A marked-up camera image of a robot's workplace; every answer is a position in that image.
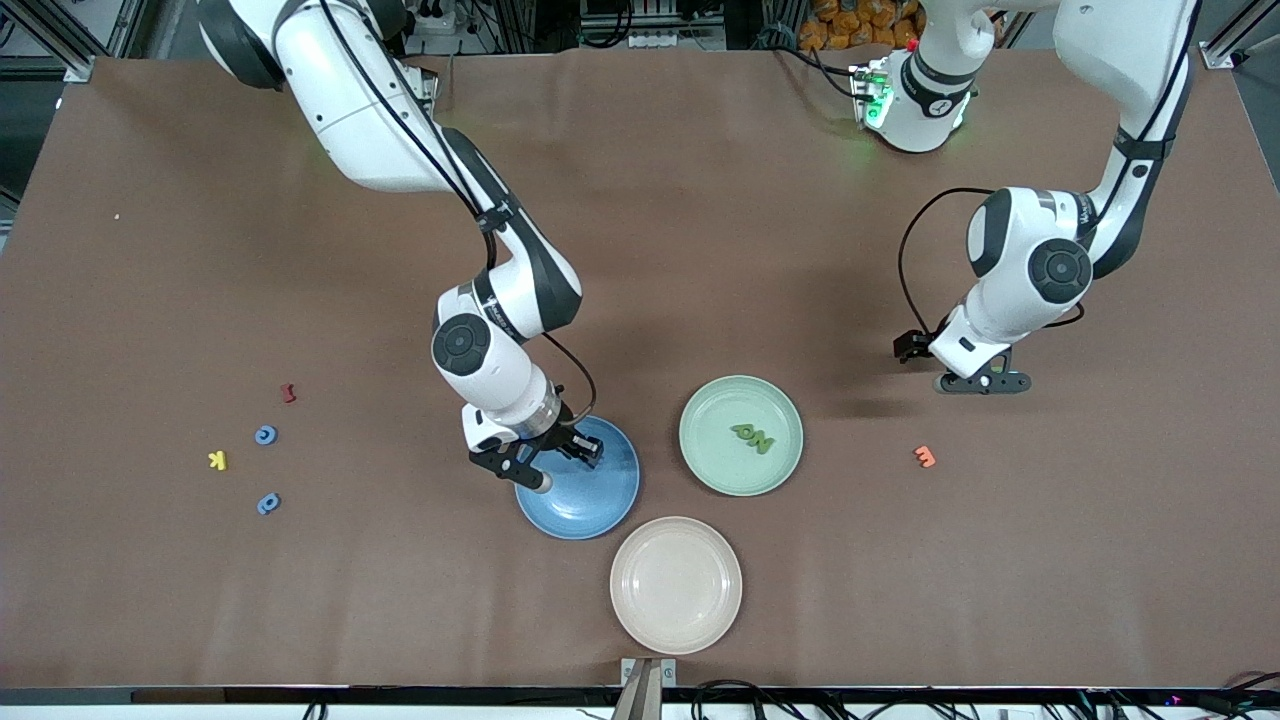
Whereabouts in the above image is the blue plate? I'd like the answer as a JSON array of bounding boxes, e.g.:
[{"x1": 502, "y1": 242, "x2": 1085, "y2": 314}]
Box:
[{"x1": 514, "y1": 414, "x2": 641, "y2": 541}]

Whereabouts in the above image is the green plate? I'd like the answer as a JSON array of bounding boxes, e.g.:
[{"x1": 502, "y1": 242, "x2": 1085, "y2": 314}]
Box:
[{"x1": 678, "y1": 375, "x2": 804, "y2": 497}]

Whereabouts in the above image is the beige plate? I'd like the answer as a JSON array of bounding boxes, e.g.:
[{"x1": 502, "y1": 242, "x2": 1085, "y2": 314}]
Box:
[{"x1": 609, "y1": 516, "x2": 744, "y2": 656}]

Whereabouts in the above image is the brown table cover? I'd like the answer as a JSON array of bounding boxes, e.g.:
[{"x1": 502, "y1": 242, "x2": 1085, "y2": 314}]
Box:
[{"x1": 0, "y1": 45, "x2": 1280, "y2": 693}]

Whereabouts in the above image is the orange packaged items pile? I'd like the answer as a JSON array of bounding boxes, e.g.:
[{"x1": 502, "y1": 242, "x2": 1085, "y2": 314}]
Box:
[{"x1": 797, "y1": 0, "x2": 926, "y2": 51}]

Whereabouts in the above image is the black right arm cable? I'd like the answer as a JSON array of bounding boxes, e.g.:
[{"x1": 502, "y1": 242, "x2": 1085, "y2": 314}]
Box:
[{"x1": 320, "y1": 0, "x2": 598, "y2": 426}]

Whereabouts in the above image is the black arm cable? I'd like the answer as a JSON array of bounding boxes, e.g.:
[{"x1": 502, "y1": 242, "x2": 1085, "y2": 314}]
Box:
[
  {"x1": 320, "y1": 0, "x2": 598, "y2": 426},
  {"x1": 897, "y1": 0, "x2": 1196, "y2": 341}
]

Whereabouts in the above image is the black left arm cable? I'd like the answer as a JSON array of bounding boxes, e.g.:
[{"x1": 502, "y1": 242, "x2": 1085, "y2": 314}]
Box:
[{"x1": 897, "y1": 0, "x2": 1196, "y2": 341}]

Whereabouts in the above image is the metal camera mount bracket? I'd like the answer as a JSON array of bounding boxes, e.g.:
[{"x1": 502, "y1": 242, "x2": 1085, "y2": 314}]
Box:
[{"x1": 621, "y1": 657, "x2": 678, "y2": 720}]

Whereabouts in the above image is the black floor cable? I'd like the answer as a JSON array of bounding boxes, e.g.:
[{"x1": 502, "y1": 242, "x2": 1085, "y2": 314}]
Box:
[
  {"x1": 692, "y1": 680, "x2": 763, "y2": 720},
  {"x1": 750, "y1": 690, "x2": 836, "y2": 720}
]

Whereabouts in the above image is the black base cable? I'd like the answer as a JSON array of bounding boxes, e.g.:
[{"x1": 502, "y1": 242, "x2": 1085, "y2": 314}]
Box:
[{"x1": 765, "y1": 28, "x2": 863, "y2": 101}]

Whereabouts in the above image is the aluminium frame post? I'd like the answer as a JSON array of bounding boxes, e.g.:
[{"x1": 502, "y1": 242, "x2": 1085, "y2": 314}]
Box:
[
  {"x1": 1200, "y1": 0, "x2": 1280, "y2": 69},
  {"x1": 0, "y1": 0, "x2": 96, "y2": 83}
]

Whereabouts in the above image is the aluminium extrusion rail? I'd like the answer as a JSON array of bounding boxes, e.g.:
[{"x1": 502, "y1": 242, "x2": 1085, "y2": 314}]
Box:
[{"x1": 578, "y1": 0, "x2": 728, "y2": 26}]

